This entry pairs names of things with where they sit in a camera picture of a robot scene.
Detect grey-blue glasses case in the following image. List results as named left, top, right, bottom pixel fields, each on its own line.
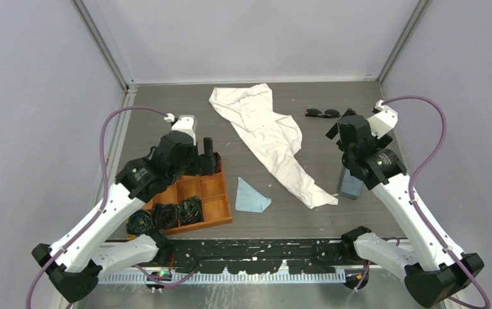
left=338, top=169, right=364, bottom=200

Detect light blue cleaning cloth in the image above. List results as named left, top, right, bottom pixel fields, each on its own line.
left=235, top=177, right=272, bottom=213

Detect white cloth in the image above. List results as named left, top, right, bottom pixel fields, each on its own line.
left=209, top=83, right=338, bottom=209

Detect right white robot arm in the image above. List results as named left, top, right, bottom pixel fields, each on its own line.
left=326, top=107, right=484, bottom=308

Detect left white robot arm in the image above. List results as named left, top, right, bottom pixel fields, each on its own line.
left=32, top=131, right=220, bottom=303

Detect black sunglasses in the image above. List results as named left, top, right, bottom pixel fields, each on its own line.
left=305, top=108, right=341, bottom=118

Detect dark rolled item top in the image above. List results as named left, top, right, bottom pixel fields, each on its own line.
left=211, top=152, right=222, bottom=174

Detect dark rolled item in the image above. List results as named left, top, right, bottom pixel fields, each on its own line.
left=177, top=196, right=203, bottom=226
left=211, top=152, right=222, bottom=174
left=151, top=203, right=179, bottom=230
left=126, top=209, right=153, bottom=236

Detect orange wooden divider tray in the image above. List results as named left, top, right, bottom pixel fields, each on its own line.
left=127, top=164, right=232, bottom=240

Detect dark rolled item right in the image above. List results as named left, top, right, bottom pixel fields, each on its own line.
left=177, top=196, right=203, bottom=226

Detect dark rolled item middle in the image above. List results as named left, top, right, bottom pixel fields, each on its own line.
left=151, top=203, right=179, bottom=230

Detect dark rolled item left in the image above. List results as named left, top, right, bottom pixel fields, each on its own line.
left=126, top=209, right=153, bottom=236

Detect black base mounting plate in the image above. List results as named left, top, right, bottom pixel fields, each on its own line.
left=141, top=238, right=364, bottom=274

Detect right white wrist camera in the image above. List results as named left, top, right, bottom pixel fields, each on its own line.
left=367, top=100, right=398, bottom=139

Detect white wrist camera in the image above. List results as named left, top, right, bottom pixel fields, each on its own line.
left=367, top=100, right=398, bottom=139
left=164, top=113, right=198, bottom=145

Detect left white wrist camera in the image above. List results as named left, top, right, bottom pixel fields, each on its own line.
left=164, top=113, right=198, bottom=145

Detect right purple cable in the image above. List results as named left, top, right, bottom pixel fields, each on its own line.
left=354, top=95, right=492, bottom=309

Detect purple cable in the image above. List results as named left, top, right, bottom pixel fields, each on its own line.
left=354, top=95, right=492, bottom=309
left=24, top=106, right=200, bottom=309

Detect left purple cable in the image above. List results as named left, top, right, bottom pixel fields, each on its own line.
left=24, top=106, right=200, bottom=309

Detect slotted aluminium front rail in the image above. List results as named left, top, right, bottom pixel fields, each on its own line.
left=99, top=269, right=346, bottom=285

